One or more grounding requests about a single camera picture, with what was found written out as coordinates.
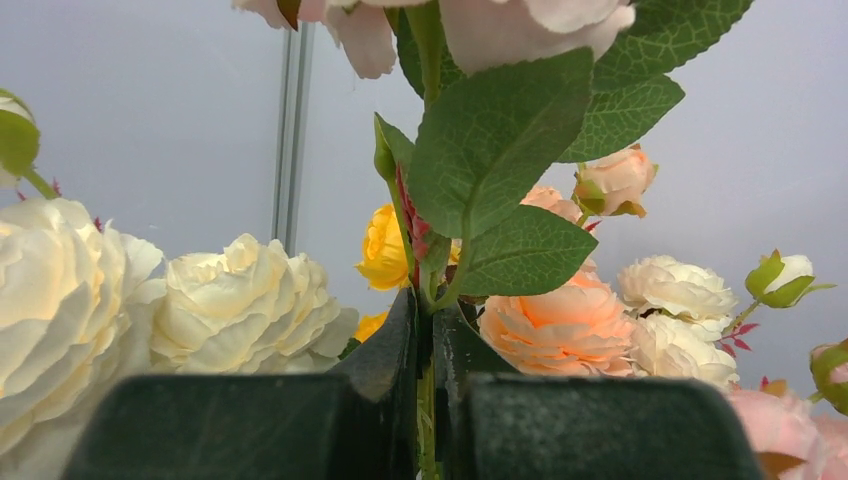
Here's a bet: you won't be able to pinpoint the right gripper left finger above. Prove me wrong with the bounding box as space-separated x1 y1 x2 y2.
63 289 417 479

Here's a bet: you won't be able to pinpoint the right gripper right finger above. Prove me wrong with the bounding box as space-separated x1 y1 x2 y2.
433 308 761 480

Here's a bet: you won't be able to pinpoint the peach pink flower stem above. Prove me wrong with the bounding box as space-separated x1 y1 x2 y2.
478 144 657 377

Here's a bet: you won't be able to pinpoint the large pink rose stem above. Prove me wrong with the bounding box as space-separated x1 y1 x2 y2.
233 1 750 479

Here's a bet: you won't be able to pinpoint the flower bouquet in vase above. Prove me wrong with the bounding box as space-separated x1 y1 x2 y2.
1 91 847 479

